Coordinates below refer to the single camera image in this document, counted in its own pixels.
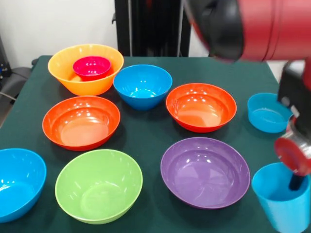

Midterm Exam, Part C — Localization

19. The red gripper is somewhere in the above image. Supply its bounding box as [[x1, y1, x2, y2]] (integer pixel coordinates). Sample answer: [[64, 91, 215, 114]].
[[274, 137, 311, 191]]

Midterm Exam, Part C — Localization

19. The blue cup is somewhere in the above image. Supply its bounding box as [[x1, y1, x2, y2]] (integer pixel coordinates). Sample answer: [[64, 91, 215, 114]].
[[251, 162, 310, 233]]

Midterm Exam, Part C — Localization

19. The small pink bowl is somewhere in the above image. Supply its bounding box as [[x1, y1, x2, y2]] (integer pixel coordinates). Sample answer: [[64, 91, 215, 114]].
[[72, 56, 112, 82]]

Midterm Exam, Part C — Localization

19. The low blue ridged bowl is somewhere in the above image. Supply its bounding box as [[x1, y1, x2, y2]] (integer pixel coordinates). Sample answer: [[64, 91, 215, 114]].
[[247, 93, 294, 134]]

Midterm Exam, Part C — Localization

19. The purple bowl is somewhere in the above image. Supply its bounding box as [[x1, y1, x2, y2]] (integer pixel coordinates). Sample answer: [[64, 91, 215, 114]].
[[160, 137, 251, 210]]

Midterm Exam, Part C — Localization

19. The red-orange bowl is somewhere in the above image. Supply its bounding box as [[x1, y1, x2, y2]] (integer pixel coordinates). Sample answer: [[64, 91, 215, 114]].
[[42, 96, 121, 151], [166, 83, 238, 133]]

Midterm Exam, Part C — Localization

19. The dark green table cloth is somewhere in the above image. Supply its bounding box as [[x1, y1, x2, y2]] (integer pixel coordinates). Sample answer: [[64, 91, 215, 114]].
[[0, 55, 311, 233]]

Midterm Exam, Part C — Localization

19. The medium blue bowl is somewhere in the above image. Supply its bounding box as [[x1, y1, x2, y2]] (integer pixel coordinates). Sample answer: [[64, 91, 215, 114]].
[[113, 64, 173, 111]]

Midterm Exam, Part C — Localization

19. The green bowl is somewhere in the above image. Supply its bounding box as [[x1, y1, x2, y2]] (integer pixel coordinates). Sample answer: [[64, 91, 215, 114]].
[[54, 149, 143, 225]]

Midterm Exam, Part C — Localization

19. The large orange bowl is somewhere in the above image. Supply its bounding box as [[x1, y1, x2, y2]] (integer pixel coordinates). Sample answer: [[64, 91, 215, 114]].
[[48, 44, 125, 97]]

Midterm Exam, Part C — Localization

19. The large blue bowl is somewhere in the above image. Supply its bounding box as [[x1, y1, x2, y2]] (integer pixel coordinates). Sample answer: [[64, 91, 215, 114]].
[[0, 148, 47, 224]]

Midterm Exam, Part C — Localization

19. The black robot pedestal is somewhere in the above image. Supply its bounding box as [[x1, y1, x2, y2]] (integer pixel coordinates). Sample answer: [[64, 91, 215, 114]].
[[112, 0, 194, 58]]

